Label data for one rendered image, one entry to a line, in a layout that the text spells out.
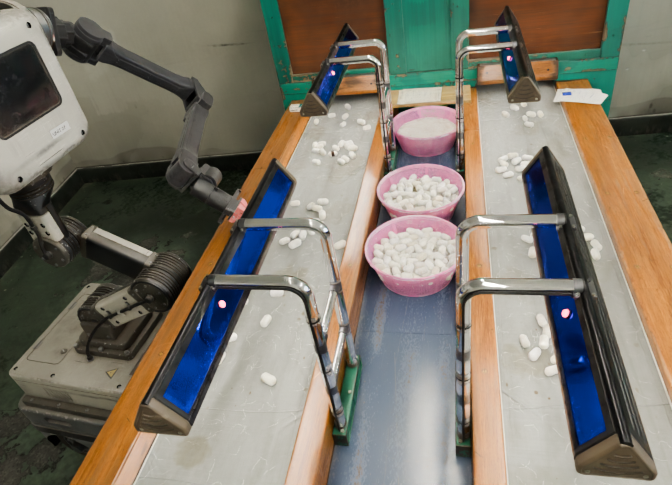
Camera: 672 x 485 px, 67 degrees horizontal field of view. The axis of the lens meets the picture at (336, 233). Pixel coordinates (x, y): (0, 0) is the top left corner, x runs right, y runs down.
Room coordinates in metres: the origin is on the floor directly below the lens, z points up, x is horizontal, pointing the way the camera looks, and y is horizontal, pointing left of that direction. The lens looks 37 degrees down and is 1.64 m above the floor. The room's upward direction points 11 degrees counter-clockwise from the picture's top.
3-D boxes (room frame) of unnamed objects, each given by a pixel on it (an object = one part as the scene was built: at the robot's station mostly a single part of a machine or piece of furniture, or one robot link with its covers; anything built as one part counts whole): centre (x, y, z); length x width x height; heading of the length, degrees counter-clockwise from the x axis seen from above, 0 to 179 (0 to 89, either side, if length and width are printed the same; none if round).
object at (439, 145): (1.72, -0.41, 0.72); 0.27 x 0.27 x 0.10
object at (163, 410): (0.71, 0.19, 1.08); 0.62 x 0.08 x 0.07; 163
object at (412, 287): (1.03, -0.20, 0.72); 0.27 x 0.27 x 0.10
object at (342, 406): (0.68, 0.12, 0.90); 0.20 x 0.19 x 0.45; 163
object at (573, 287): (0.57, -0.26, 0.90); 0.20 x 0.19 x 0.45; 163
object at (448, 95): (1.93, -0.47, 0.77); 0.33 x 0.15 x 0.01; 73
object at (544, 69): (1.88, -0.82, 0.83); 0.30 x 0.06 x 0.07; 73
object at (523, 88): (1.47, -0.63, 1.08); 0.62 x 0.08 x 0.07; 163
